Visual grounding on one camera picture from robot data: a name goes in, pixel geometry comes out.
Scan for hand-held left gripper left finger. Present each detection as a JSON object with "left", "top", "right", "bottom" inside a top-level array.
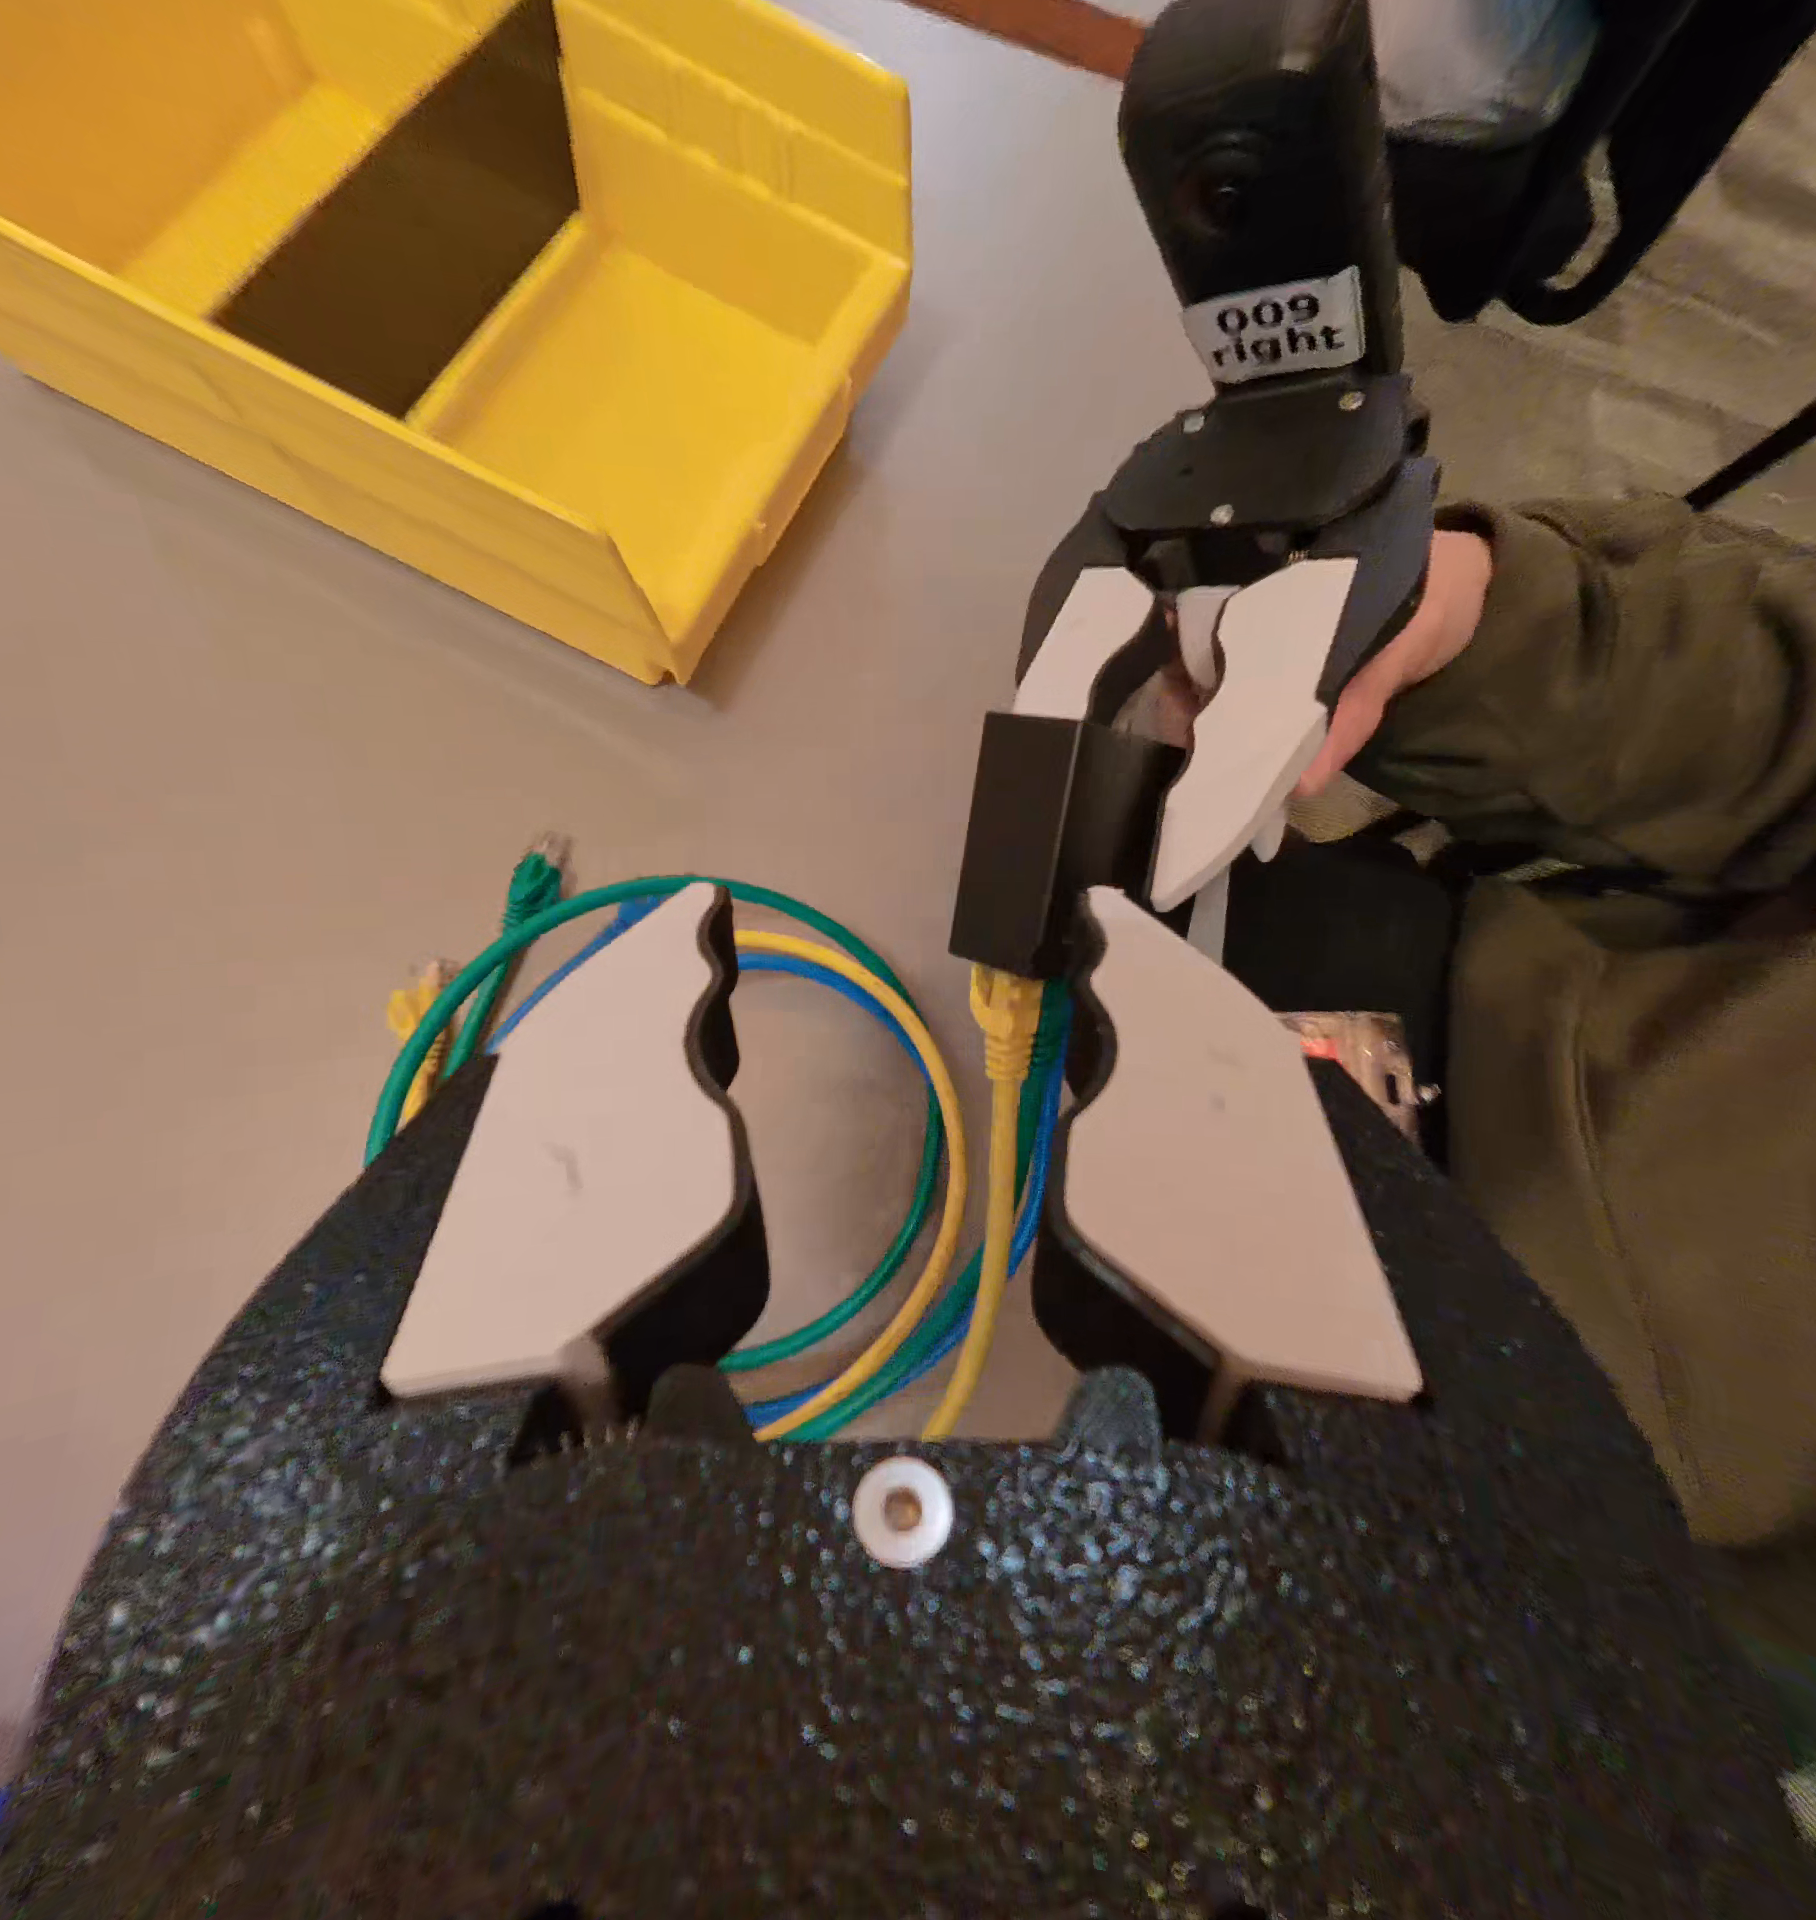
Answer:
[{"left": 380, "top": 881, "right": 772, "bottom": 1403}]

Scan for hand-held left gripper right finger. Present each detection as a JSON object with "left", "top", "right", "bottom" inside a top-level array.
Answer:
[{"left": 1029, "top": 883, "right": 1427, "bottom": 1442}]

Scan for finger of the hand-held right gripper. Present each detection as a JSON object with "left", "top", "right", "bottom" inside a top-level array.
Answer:
[
  {"left": 1010, "top": 566, "right": 1167, "bottom": 730},
  {"left": 1148, "top": 557, "right": 1363, "bottom": 914}
]

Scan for black ethernet port block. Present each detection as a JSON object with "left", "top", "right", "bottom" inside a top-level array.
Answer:
[{"left": 947, "top": 714, "right": 1188, "bottom": 977}]

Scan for blue ethernet cable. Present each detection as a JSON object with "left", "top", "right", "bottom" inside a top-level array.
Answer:
[{"left": 488, "top": 891, "right": 1071, "bottom": 1427}]

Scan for green ethernet cable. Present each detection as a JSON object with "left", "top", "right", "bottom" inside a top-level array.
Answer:
[{"left": 362, "top": 831, "right": 1075, "bottom": 1446}]

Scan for yellow plastic bin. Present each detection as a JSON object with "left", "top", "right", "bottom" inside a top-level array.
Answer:
[{"left": 0, "top": 0, "right": 913, "bottom": 688}]

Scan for person's right hand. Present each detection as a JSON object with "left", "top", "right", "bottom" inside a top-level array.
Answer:
[{"left": 1289, "top": 528, "right": 1497, "bottom": 799}]

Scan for black backpack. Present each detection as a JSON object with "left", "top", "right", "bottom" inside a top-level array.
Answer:
[{"left": 1380, "top": 0, "right": 1816, "bottom": 329}]

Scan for black bin divider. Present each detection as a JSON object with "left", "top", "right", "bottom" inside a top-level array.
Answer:
[{"left": 209, "top": 0, "right": 583, "bottom": 421}]

